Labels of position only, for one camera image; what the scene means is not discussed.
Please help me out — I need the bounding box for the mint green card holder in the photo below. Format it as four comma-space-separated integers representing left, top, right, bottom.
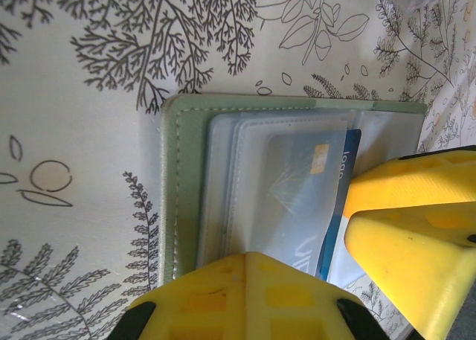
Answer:
158, 93, 428, 340

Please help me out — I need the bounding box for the blue credit card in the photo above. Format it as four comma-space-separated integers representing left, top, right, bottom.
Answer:
264, 128, 364, 283

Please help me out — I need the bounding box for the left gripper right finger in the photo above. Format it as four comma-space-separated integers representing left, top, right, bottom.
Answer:
245, 252, 386, 340

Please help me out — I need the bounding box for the floral table cover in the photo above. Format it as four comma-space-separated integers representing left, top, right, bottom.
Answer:
0, 0, 476, 340

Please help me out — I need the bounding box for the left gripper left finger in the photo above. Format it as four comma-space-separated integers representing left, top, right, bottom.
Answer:
113, 252, 247, 340

